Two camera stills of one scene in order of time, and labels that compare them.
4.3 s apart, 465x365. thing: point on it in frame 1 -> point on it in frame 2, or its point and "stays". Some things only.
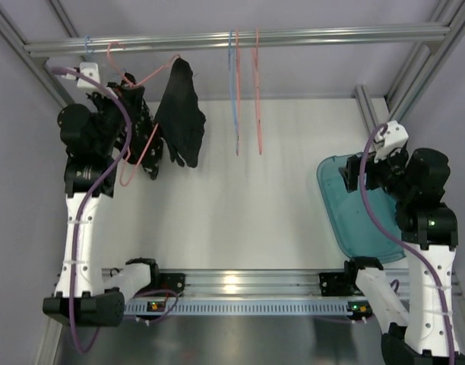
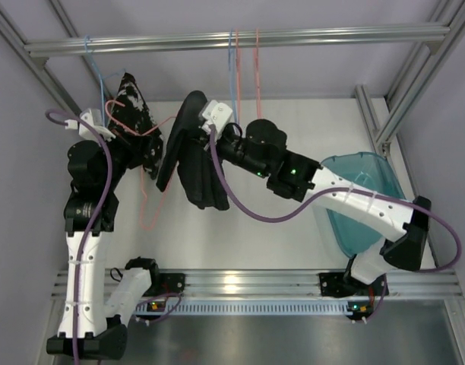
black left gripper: (131, 102) -> (125, 144)
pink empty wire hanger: (237, 71) stays
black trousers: (181, 119) -> (200, 173)
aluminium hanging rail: (428, 33) stays
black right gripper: (354, 173) -> (208, 138)
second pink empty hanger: (255, 58) stays
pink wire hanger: (114, 45) -> (142, 166)
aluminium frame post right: (420, 65) stays
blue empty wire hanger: (232, 91) stays
